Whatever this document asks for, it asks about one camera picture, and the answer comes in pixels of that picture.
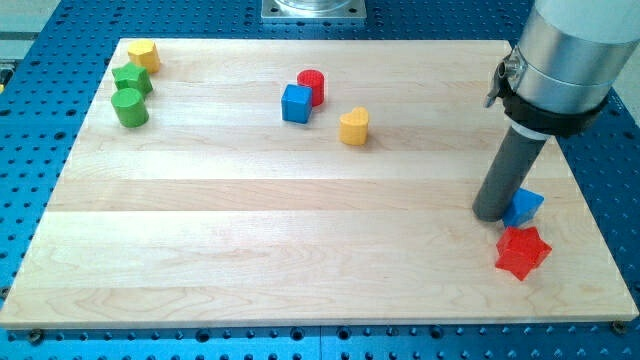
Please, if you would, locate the red cylinder block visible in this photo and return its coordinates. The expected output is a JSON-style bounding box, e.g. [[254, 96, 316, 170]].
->
[[297, 69, 325, 107]]

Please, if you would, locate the green cylinder block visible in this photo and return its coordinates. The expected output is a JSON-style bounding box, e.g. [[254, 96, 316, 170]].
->
[[111, 88, 149, 128]]

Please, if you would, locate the green star block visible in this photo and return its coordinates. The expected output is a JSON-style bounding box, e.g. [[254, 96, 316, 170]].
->
[[112, 62, 153, 97]]

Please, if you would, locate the red star block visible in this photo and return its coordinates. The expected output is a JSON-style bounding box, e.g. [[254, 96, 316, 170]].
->
[[495, 227, 552, 281]]

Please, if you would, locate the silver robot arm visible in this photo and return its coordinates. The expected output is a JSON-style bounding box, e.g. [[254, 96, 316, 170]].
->
[[485, 0, 639, 141]]

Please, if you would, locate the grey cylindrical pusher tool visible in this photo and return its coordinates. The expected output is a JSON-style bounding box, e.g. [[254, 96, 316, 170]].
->
[[472, 122, 550, 222]]

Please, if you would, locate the blue cube block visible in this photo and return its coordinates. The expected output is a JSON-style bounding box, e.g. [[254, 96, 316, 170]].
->
[[281, 84, 312, 124]]

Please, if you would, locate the blue perforated table plate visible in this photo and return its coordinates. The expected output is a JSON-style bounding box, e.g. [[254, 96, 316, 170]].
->
[[1, 0, 639, 359]]

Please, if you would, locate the wooden board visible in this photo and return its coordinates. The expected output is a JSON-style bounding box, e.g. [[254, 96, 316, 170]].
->
[[1, 39, 638, 329]]

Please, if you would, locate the yellow heart block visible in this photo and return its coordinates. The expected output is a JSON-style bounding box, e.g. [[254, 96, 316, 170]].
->
[[339, 107, 369, 146]]

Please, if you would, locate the yellow hexagon block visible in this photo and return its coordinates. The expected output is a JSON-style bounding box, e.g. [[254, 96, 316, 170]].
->
[[127, 39, 161, 74]]

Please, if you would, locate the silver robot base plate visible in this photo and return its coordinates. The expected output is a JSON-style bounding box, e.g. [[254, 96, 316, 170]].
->
[[261, 0, 367, 21]]

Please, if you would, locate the blue pentagon block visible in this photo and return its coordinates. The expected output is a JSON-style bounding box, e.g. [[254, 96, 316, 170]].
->
[[502, 188, 544, 227]]

